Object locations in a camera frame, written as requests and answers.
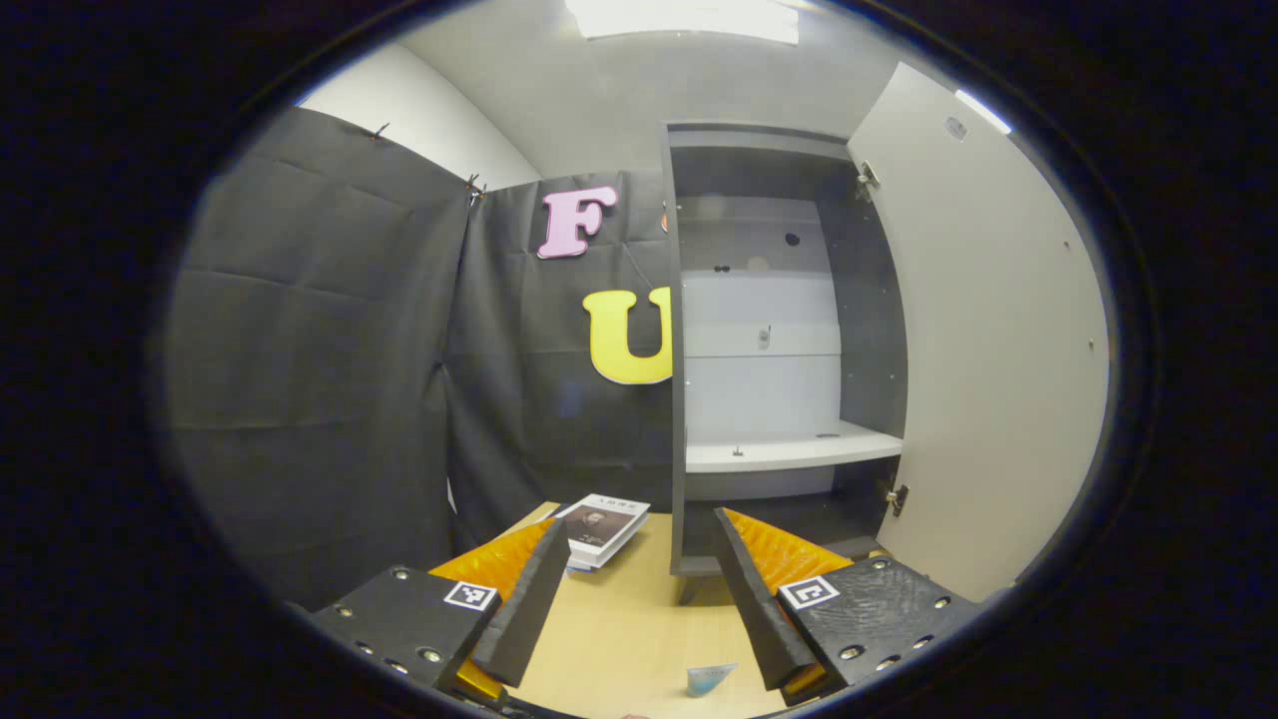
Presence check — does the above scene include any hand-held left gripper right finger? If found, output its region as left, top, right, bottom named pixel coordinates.
left=712, top=506, right=986, bottom=709

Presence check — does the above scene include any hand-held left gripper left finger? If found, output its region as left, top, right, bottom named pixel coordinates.
left=306, top=515, right=574, bottom=711

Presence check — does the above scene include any grey cabinet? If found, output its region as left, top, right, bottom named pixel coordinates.
left=660, top=122, right=912, bottom=606

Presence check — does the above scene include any grey cabinet door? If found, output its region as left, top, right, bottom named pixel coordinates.
left=846, top=61, right=1112, bottom=604

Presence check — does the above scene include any white cabinet shelf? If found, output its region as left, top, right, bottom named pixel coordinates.
left=684, top=418, right=906, bottom=476

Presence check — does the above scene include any blue book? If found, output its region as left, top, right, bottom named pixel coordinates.
left=564, top=539, right=640, bottom=576

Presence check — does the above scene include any white book with portrait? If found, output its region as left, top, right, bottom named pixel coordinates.
left=550, top=492, right=652, bottom=569

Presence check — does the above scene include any black backdrop cloth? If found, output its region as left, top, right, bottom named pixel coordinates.
left=163, top=106, right=682, bottom=612

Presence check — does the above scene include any large ceiling light panel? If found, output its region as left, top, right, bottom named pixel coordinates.
left=564, top=0, right=802, bottom=45

